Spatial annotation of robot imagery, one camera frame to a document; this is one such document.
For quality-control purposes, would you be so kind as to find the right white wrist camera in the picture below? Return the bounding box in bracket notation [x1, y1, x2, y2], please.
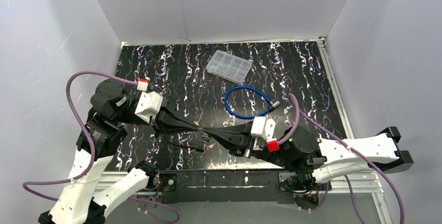
[250, 116, 279, 152]

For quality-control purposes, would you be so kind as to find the black cable padlock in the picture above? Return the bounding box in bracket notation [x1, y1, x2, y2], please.
[161, 134, 205, 152]

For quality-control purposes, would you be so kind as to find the clear plastic parts box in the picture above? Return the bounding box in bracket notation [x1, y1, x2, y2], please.
[206, 50, 252, 85]

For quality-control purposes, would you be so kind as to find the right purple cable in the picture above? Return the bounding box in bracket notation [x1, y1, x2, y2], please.
[276, 93, 406, 224]

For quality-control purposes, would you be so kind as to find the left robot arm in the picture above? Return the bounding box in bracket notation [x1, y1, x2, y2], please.
[38, 78, 163, 223]

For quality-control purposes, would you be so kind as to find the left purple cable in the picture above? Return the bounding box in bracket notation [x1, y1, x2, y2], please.
[22, 71, 180, 224]

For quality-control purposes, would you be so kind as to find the purple cable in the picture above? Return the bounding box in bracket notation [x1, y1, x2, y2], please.
[22, 71, 180, 224]
[276, 93, 406, 224]

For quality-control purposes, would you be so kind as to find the blue cable lock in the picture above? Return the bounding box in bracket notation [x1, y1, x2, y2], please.
[223, 85, 280, 120]

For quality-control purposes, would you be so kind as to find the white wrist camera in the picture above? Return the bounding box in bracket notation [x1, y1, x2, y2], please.
[134, 91, 163, 123]
[250, 116, 279, 152]

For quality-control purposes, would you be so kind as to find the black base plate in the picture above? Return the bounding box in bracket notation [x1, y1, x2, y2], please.
[136, 169, 325, 204]

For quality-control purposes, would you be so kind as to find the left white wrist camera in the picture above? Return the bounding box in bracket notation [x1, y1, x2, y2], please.
[134, 91, 163, 123]

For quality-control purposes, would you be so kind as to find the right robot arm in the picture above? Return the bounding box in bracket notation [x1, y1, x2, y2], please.
[203, 117, 414, 184]

